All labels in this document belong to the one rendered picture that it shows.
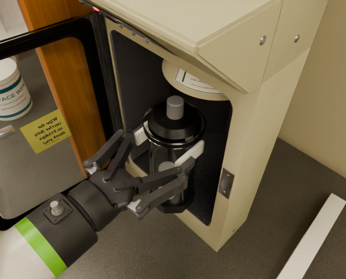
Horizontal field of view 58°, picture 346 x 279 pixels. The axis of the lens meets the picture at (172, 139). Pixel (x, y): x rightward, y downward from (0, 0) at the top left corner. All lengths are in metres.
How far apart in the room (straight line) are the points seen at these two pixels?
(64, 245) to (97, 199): 0.07
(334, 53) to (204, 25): 0.59
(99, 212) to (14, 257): 0.12
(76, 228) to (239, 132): 0.25
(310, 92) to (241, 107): 0.50
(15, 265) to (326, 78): 0.74
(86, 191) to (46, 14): 0.30
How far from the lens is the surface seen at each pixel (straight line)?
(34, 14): 0.58
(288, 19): 0.34
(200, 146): 0.54
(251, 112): 0.39
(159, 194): 0.48
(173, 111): 0.50
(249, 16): 0.27
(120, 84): 0.62
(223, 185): 0.53
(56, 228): 0.44
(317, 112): 0.91
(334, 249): 0.83
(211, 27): 0.25
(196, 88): 0.47
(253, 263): 0.75
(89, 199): 0.46
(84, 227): 0.45
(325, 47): 0.82
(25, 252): 0.44
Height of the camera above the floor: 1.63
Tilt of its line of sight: 48 degrees down
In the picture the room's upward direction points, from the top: straight up
